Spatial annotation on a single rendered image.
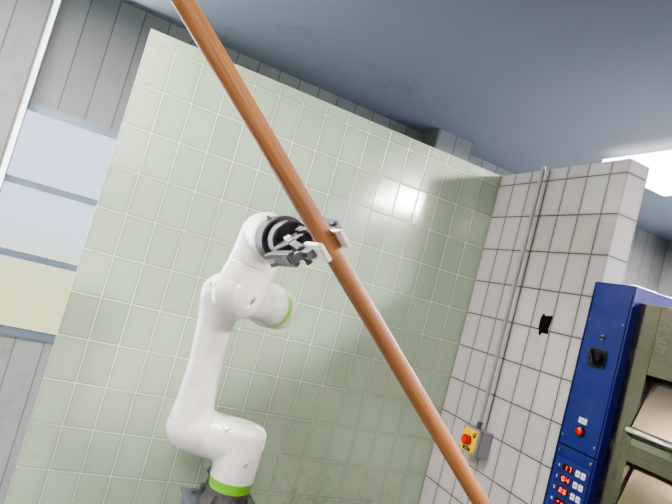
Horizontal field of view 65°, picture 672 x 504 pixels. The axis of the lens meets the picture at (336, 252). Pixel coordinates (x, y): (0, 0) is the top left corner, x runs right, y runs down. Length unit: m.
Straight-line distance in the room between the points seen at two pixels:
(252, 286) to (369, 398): 1.33
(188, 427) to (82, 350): 0.57
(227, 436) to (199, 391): 0.15
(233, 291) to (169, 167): 1.00
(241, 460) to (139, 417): 0.60
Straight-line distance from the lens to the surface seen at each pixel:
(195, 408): 1.62
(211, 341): 1.56
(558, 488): 2.00
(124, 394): 2.07
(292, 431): 2.24
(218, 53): 0.77
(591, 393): 1.93
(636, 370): 1.88
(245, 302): 1.08
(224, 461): 1.62
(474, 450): 2.23
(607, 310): 1.94
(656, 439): 1.78
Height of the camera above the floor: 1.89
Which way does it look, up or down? 4 degrees up
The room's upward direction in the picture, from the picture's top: 15 degrees clockwise
